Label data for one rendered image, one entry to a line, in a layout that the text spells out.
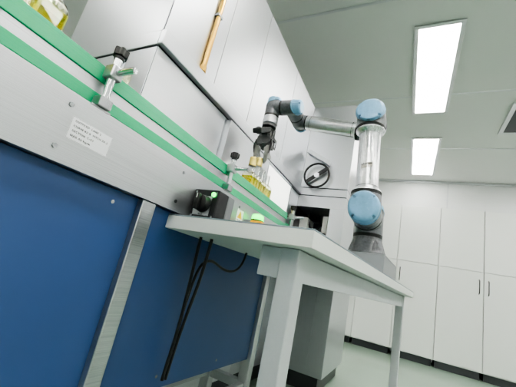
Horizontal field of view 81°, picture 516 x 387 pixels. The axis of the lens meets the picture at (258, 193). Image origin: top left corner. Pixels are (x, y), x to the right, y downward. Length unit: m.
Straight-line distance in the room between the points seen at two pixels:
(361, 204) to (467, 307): 3.93
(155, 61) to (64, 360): 0.90
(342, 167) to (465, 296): 3.06
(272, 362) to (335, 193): 1.87
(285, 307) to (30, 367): 0.44
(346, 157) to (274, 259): 1.92
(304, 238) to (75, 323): 0.45
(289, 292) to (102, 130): 0.46
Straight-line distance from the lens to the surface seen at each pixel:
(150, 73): 1.16
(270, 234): 0.59
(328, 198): 2.37
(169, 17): 1.29
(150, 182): 0.71
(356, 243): 1.29
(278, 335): 0.61
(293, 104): 1.53
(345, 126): 1.53
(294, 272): 0.60
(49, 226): 0.62
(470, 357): 5.02
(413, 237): 5.05
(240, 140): 1.54
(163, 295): 0.83
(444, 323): 4.97
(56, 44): 0.64
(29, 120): 0.58
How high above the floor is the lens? 0.65
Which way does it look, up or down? 15 degrees up
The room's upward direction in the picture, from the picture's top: 12 degrees clockwise
